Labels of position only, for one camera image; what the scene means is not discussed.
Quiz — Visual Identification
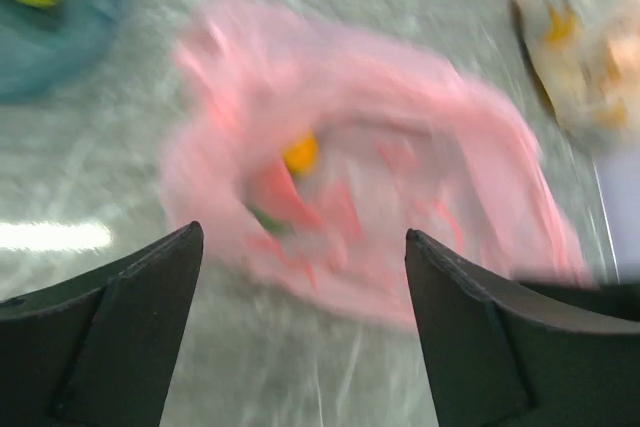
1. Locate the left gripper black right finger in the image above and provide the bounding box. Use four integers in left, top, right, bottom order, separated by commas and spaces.
405, 230, 639, 426

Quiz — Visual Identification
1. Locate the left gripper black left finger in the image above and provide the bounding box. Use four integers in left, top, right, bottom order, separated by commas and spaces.
1, 222, 204, 427

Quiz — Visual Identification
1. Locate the pink plastic bag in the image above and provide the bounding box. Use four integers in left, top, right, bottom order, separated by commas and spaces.
160, 0, 592, 329

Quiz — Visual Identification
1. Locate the small orange fruit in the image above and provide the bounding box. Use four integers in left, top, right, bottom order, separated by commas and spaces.
282, 133, 319, 176

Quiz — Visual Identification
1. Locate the orange knotted plastic bag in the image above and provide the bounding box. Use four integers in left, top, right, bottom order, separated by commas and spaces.
512, 0, 639, 151

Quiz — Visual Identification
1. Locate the teal transparent plastic basin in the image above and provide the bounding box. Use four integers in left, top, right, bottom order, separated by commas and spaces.
1, 0, 126, 103

